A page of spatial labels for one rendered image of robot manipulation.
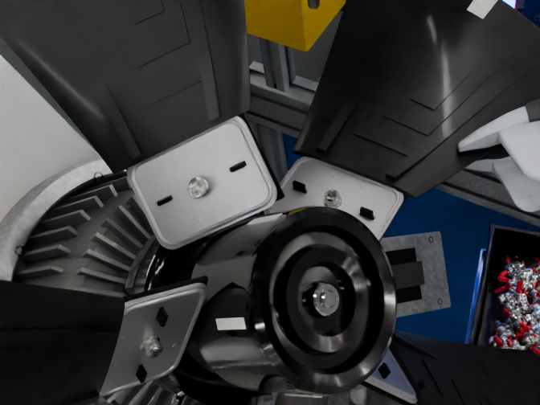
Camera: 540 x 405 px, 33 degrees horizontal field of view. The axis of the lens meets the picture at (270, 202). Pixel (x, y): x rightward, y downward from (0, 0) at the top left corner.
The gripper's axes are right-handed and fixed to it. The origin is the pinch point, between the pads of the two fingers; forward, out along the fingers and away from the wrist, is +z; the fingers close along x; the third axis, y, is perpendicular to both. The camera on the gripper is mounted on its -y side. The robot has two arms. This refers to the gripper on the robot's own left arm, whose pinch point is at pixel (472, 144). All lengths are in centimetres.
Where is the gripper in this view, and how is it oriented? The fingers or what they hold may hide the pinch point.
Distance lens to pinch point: 71.4
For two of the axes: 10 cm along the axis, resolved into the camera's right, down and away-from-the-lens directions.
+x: 1.1, 5.2, 8.5
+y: 1.1, 8.4, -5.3
